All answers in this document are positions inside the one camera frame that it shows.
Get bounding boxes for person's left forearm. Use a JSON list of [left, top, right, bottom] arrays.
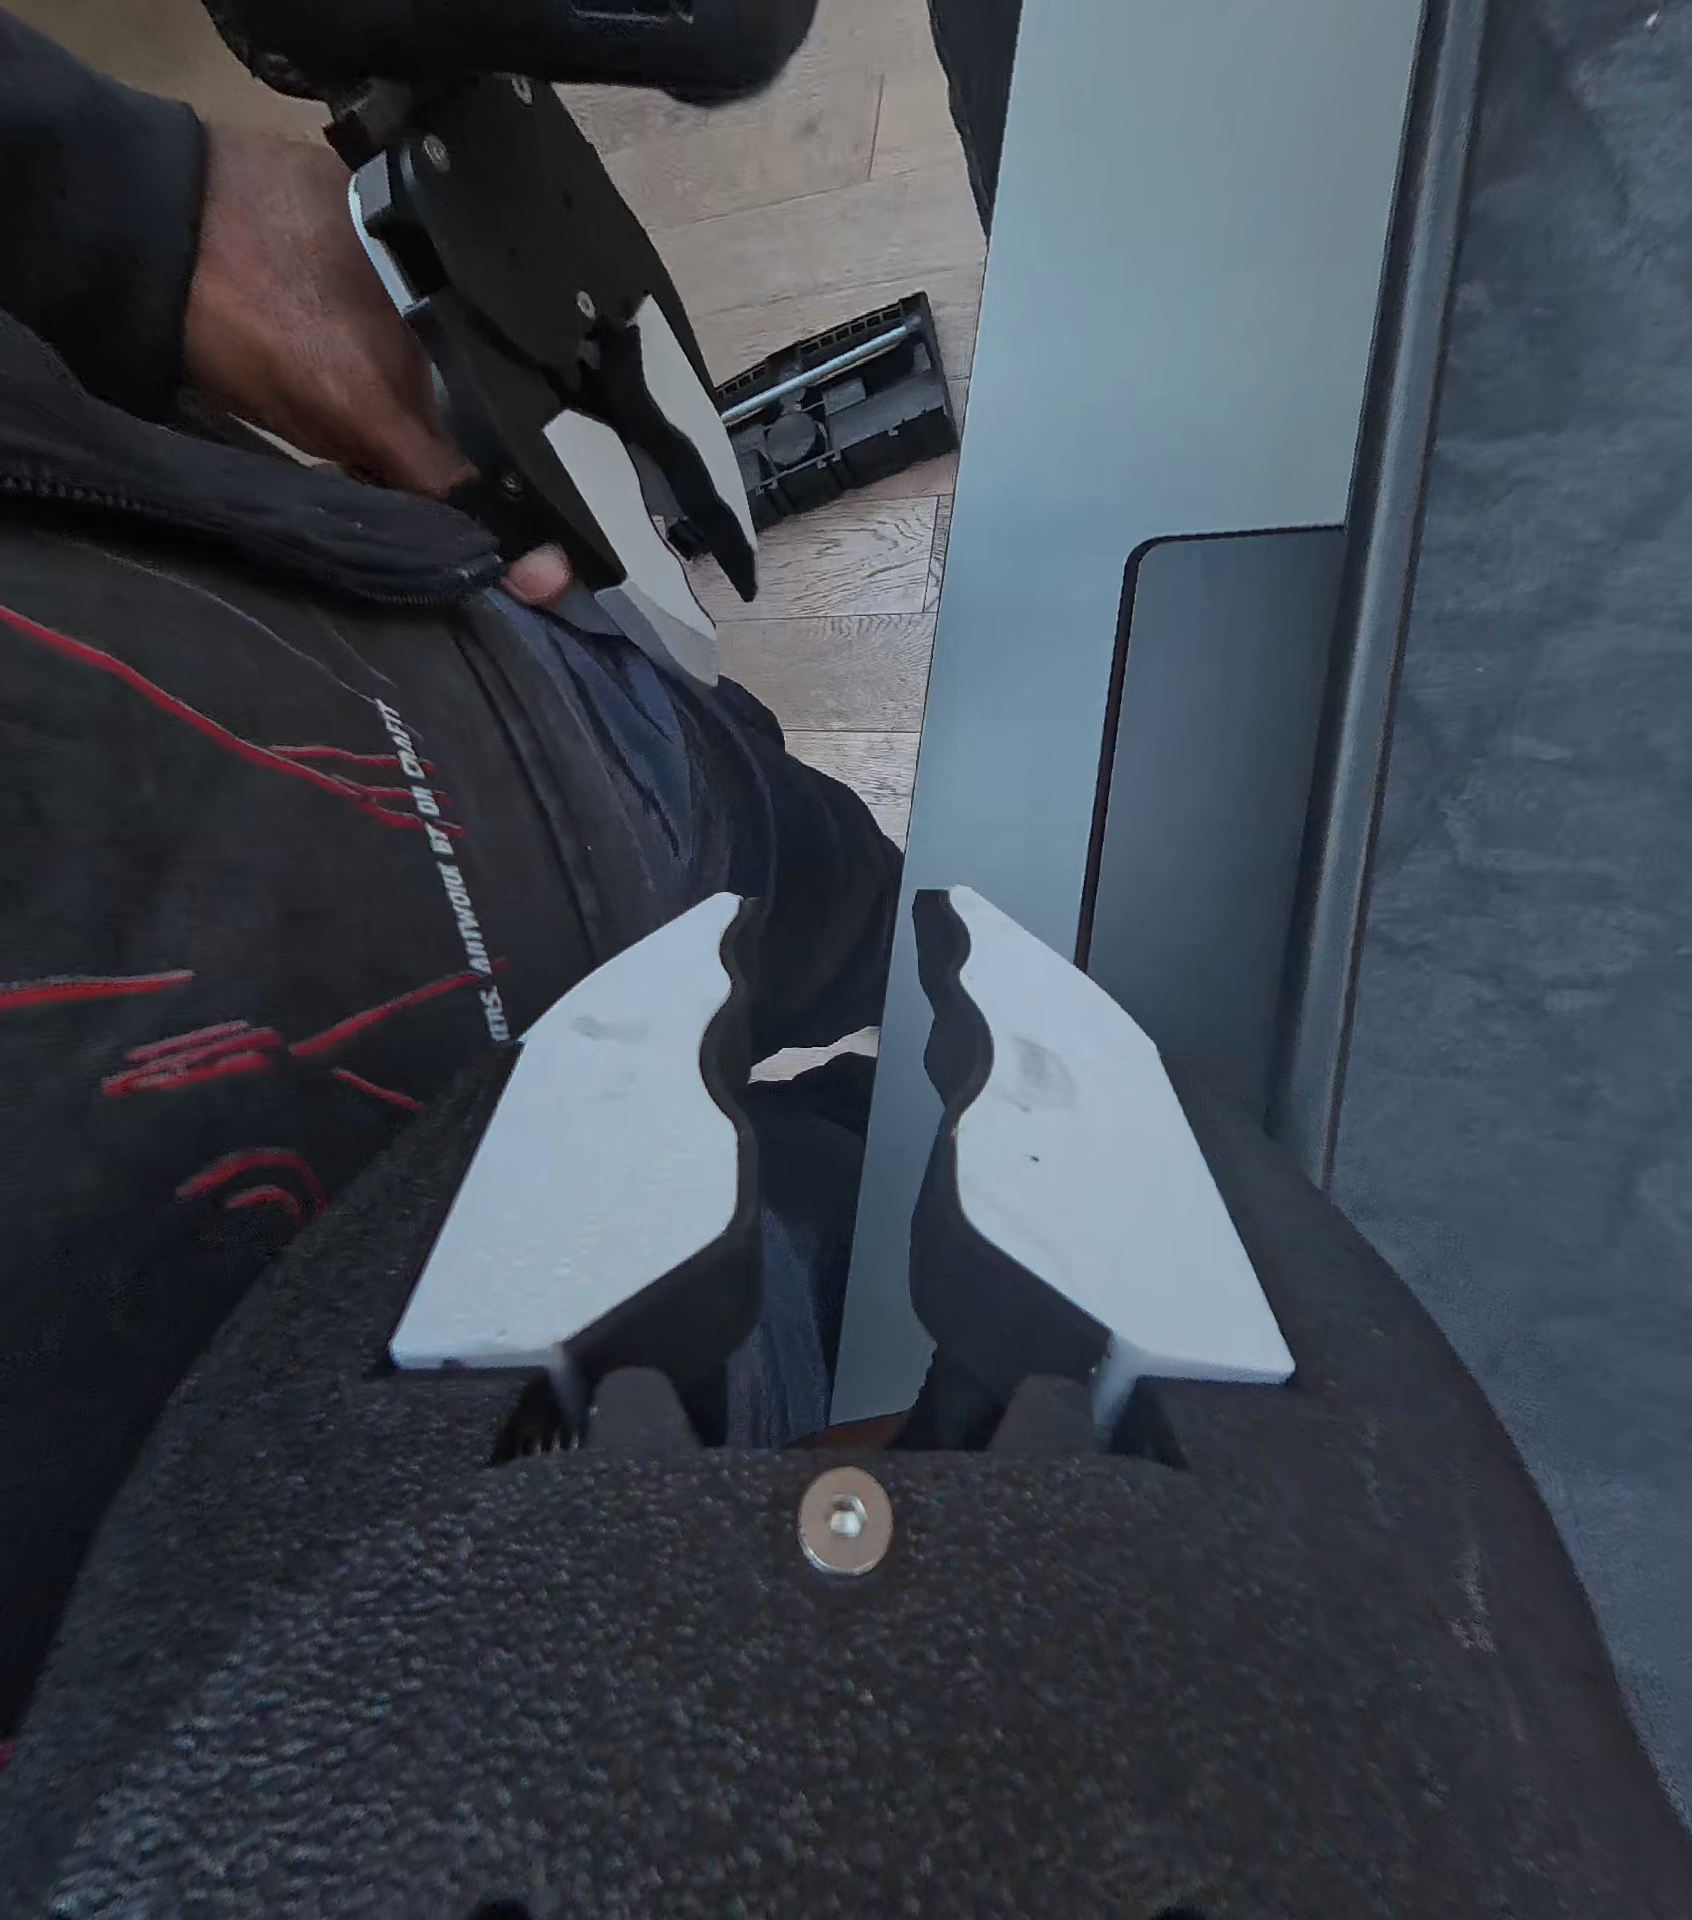
[[0, 0, 208, 428]]

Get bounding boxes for person's left hand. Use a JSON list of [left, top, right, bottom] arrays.
[[184, 127, 582, 614]]

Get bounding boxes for person's navy pants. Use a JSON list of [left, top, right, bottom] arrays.
[[478, 593, 909, 1450]]

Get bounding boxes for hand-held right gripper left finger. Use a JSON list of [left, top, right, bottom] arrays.
[[385, 895, 764, 1452]]

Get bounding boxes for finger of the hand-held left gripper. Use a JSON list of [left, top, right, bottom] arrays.
[[544, 400, 724, 687], [596, 288, 761, 607]]

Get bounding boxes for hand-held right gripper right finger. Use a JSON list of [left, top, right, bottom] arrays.
[[912, 887, 1298, 1452]]

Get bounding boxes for grey desk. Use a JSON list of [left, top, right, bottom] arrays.
[[828, 0, 1434, 1430]]

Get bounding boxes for black handle bracket metal rod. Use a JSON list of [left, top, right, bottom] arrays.
[[712, 288, 960, 531]]

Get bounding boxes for deep black plastic tray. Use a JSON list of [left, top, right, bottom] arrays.
[[1267, 0, 1692, 1920]]

